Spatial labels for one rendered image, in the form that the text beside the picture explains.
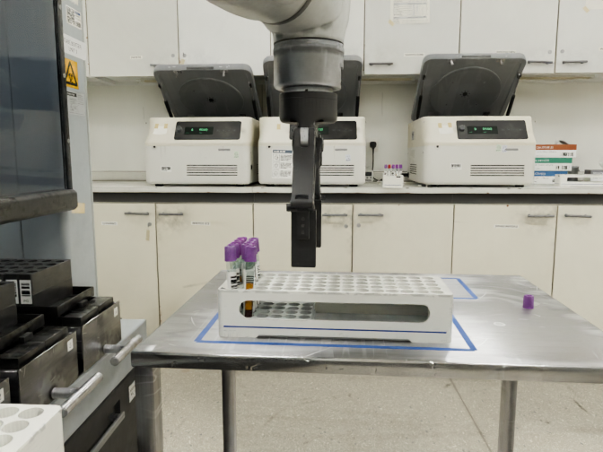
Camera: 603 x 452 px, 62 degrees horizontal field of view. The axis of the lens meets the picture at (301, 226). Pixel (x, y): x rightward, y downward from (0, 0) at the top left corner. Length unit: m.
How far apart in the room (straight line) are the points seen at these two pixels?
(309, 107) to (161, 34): 2.49
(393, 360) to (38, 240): 0.64
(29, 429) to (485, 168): 2.50
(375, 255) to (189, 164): 1.07
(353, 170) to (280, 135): 0.41
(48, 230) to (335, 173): 1.84
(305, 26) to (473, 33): 2.46
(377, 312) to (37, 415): 0.47
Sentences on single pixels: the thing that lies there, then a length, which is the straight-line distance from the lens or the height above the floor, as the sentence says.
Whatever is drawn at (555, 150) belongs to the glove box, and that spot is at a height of 1.09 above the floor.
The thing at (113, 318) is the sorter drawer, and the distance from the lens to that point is 0.91.
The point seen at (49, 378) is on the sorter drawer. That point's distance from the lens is 0.75.
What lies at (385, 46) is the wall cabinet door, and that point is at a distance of 2.96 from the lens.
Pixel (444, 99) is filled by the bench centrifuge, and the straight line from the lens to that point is 3.09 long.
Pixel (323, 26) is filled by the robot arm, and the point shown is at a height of 1.20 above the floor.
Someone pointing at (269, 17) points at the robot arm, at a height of 1.20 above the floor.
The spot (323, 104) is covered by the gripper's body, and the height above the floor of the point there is 1.11.
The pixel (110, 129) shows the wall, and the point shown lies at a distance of 3.50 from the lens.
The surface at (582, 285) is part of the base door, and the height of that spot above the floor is 0.40.
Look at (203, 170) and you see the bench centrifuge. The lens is 2.67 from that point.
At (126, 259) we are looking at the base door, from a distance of 2.84.
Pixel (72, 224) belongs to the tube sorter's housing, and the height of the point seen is 0.93.
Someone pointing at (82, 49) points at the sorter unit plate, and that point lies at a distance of 1.04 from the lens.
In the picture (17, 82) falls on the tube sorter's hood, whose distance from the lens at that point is 0.83.
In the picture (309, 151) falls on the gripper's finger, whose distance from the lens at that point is 0.60.
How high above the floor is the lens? 1.05
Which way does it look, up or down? 8 degrees down
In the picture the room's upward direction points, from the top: straight up
